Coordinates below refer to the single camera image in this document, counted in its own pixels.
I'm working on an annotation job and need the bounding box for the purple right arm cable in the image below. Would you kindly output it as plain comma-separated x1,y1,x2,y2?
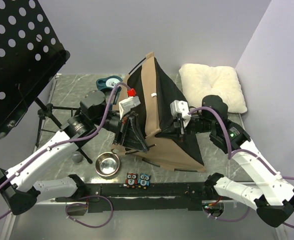
188,106,294,230

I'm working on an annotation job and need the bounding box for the black tripod stand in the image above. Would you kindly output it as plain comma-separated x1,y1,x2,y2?
34,97,93,165

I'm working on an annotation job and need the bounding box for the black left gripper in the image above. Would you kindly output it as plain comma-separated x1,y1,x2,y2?
93,110,148,153

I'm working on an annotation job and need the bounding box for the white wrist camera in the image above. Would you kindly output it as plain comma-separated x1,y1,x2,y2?
170,100,190,116
118,96,141,119

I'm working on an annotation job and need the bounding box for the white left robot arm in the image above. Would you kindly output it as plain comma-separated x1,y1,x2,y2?
0,89,150,215

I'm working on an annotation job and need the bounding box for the red owl tag seven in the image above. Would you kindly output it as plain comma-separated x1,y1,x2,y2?
125,173,138,189

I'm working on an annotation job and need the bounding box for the steel pet bowl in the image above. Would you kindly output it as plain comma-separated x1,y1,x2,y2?
95,152,120,178

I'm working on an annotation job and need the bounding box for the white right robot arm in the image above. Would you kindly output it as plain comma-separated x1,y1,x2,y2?
170,95,294,228

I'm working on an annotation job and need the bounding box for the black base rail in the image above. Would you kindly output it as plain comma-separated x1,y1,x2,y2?
55,182,234,213

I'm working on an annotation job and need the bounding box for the black perforated music stand tray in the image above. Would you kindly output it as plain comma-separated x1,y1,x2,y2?
0,0,70,139

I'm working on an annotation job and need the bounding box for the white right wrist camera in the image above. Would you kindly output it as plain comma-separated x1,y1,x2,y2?
170,100,190,116

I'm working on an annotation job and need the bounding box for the tan and black pet tent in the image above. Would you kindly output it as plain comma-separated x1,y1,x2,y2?
112,52,205,172

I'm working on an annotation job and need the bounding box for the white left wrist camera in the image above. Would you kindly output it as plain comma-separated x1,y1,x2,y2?
118,96,141,119

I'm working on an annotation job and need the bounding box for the teal pet bowl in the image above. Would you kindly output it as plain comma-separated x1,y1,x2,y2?
96,75,122,92

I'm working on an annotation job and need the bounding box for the blue owl tag eight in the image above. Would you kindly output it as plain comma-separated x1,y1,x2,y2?
138,173,151,190

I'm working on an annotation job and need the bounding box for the white fluffy pillow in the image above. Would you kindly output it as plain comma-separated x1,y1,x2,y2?
179,63,247,114

